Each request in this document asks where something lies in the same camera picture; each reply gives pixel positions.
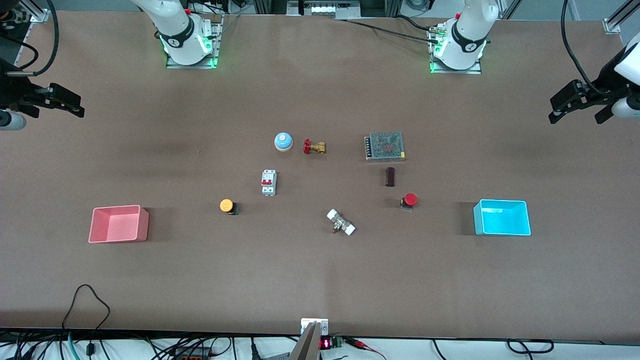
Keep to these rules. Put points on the black power strip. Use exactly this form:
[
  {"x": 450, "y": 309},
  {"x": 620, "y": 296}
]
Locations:
[{"x": 192, "y": 354}]

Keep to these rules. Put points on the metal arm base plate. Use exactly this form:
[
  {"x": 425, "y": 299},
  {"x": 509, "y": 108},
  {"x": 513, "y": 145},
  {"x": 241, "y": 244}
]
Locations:
[
  {"x": 216, "y": 45},
  {"x": 457, "y": 71}
]

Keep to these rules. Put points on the aluminium camera mount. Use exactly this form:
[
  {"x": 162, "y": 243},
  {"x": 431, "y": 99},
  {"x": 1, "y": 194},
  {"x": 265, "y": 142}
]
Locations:
[{"x": 310, "y": 340}]

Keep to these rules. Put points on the yellow push button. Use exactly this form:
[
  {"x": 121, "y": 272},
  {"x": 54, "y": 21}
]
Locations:
[{"x": 226, "y": 205}]

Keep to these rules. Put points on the red push button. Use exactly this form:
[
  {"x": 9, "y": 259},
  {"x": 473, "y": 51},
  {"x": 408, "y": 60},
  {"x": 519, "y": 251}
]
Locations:
[{"x": 410, "y": 200}]

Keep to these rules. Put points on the pink plastic box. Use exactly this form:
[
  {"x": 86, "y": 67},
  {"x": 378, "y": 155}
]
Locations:
[{"x": 118, "y": 225}]

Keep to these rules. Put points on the metal valve white caps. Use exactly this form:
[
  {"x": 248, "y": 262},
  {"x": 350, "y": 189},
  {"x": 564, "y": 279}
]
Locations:
[{"x": 341, "y": 223}]

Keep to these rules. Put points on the aluminium frame profile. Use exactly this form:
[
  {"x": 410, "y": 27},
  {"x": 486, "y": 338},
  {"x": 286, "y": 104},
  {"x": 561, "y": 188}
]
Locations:
[
  {"x": 620, "y": 17},
  {"x": 35, "y": 12}
]

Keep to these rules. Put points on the dark brown block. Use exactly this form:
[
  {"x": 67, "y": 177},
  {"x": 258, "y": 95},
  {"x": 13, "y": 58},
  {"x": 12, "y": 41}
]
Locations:
[{"x": 390, "y": 177}]

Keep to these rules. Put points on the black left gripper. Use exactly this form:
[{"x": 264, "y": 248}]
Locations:
[{"x": 603, "y": 85}]

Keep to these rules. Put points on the red digit display module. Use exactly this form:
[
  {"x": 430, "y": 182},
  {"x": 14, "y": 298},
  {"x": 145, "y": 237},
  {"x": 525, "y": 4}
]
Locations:
[{"x": 326, "y": 343}]

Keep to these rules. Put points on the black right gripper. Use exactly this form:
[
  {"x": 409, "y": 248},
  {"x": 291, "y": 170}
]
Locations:
[{"x": 12, "y": 90}]

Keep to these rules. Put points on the red clip lead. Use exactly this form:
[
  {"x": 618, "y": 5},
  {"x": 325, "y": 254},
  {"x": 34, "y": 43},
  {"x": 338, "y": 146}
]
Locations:
[{"x": 365, "y": 346}]

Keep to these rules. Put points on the metal mesh power supply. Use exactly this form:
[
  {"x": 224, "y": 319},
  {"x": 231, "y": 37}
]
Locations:
[{"x": 385, "y": 146}]

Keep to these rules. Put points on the white circuit breaker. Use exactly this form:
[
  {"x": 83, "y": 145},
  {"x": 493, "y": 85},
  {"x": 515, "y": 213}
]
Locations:
[{"x": 268, "y": 182}]

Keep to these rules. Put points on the blue desk bell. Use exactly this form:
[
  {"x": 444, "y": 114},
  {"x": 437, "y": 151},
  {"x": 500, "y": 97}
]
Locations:
[{"x": 283, "y": 141}]

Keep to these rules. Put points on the cyan plastic box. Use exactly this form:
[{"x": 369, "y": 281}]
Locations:
[{"x": 502, "y": 218}]

